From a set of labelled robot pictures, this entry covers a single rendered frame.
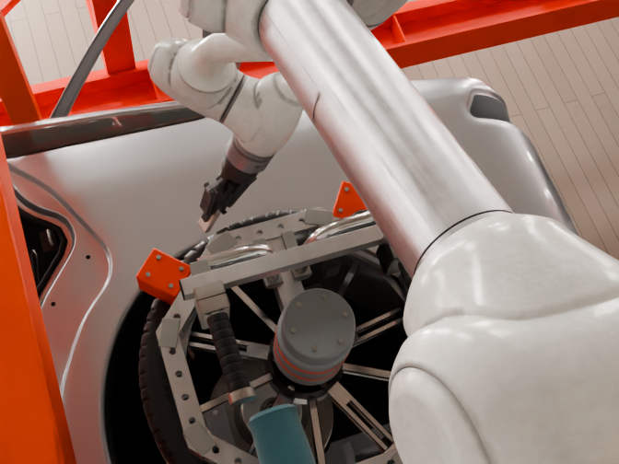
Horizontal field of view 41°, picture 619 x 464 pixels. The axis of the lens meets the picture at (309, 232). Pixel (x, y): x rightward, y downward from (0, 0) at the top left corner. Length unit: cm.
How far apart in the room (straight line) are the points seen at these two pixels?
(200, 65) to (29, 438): 70
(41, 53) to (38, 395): 588
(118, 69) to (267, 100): 332
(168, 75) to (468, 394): 108
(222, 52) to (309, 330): 49
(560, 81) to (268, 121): 628
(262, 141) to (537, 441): 108
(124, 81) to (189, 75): 337
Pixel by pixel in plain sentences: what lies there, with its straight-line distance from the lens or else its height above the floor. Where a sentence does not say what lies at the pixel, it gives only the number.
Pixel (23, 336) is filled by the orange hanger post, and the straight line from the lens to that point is 156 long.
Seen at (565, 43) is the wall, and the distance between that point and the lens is 793.
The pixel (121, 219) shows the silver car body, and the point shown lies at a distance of 219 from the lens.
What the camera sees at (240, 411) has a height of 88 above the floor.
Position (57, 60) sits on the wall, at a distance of 720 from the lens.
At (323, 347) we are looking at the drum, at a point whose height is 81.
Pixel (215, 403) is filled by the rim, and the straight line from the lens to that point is 163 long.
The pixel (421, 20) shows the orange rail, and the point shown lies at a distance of 528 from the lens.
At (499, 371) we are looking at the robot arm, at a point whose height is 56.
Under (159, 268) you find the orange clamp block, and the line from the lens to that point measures 160.
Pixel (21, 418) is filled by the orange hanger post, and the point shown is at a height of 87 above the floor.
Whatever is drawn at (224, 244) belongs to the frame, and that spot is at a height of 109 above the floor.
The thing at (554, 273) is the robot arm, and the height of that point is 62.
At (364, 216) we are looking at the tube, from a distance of 146.
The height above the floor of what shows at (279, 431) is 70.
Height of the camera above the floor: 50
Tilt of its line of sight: 20 degrees up
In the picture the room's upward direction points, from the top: 20 degrees counter-clockwise
